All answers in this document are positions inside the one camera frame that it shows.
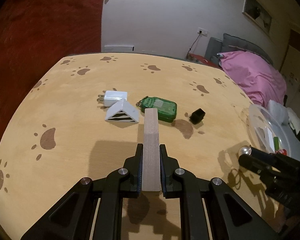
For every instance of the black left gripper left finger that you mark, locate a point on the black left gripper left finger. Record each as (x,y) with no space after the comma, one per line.
(92,209)

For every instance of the framed wall picture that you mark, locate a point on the framed wall picture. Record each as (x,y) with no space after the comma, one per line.
(256,12)

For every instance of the pink duvet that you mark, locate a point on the pink duvet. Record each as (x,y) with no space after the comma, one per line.
(255,76)

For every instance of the white wall socket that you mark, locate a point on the white wall socket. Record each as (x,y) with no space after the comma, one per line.
(202,31)

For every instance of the green keychain case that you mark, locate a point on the green keychain case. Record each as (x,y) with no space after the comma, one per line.
(167,110)

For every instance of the mahjong tile keychain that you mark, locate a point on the mahjong tile keychain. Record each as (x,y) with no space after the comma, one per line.
(244,150)

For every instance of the red curtain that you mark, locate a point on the red curtain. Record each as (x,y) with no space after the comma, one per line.
(34,35)

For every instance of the green flat card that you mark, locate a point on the green flat card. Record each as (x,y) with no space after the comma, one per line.
(276,143)

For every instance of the red gift box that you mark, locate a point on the red gift box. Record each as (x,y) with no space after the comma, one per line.
(202,60)

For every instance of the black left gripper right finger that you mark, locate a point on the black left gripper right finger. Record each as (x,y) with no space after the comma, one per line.
(209,209)

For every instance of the red snack packet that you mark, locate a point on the red snack packet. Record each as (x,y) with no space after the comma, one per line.
(282,151)

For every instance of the clear plastic bowl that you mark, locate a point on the clear plastic bowl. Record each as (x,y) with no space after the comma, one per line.
(272,132)

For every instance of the white power adapter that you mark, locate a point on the white power adapter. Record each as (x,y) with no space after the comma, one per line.
(110,97)

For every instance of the grey headboard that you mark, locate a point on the grey headboard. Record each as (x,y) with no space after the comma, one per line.
(231,43)

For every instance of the white triangular prism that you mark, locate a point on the white triangular prism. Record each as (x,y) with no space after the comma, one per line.
(122,111)

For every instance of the light brown wooden block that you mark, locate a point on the light brown wooden block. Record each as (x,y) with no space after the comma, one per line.
(151,152)

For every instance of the white foam block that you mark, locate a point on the white foam block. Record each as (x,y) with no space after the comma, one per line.
(265,138)

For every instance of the small black square cap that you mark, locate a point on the small black square cap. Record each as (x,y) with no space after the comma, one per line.
(197,116)

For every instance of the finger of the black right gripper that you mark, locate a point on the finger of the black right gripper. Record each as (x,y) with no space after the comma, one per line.
(273,158)
(256,166)

